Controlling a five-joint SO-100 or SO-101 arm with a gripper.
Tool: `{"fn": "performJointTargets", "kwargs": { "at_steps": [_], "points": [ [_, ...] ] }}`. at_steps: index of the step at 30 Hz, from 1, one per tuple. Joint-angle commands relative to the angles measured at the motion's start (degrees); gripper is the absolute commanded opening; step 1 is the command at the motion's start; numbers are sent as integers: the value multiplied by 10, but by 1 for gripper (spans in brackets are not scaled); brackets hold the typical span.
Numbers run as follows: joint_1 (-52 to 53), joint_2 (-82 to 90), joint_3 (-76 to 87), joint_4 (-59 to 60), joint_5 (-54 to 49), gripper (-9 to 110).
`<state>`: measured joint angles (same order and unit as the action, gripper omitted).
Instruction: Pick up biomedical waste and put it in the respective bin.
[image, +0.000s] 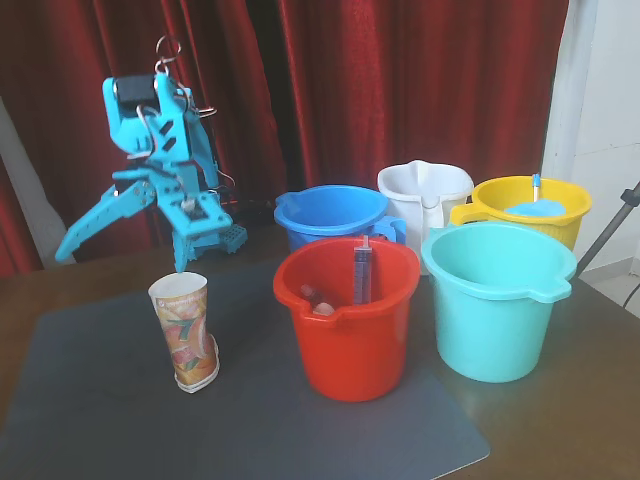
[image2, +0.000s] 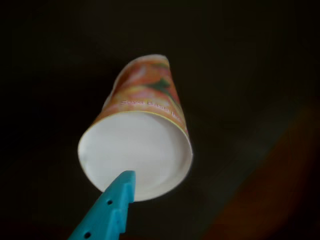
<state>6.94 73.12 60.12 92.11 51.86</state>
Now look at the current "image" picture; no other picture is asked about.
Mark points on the yellow plastic bucket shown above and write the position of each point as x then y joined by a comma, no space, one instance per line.
570,220

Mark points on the fruit print paper cup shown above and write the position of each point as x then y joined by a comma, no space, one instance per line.
187,330

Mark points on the turquoise plastic bucket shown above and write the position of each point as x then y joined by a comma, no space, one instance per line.
490,330

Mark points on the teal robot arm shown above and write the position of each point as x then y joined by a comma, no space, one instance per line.
130,130

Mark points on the red curtain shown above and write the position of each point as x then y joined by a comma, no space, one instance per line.
375,85

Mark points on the small glass vial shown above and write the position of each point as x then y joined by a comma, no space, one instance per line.
312,296

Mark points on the blue crumpled glove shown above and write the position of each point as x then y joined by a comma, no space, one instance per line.
537,208

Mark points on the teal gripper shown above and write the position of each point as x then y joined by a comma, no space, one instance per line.
167,196

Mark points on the red plastic bucket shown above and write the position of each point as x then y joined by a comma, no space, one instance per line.
350,350

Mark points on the plastic syringe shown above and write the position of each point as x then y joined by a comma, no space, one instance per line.
362,275

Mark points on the blue capped stick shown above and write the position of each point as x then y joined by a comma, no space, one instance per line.
535,187

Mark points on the blue plastic bucket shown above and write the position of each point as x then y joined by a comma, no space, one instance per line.
325,210

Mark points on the dark grey rubber mat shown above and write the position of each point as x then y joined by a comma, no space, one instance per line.
200,425

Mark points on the grey tripod leg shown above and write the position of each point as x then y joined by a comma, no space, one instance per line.
607,227

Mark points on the white plastic bucket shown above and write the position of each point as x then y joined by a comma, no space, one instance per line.
410,200

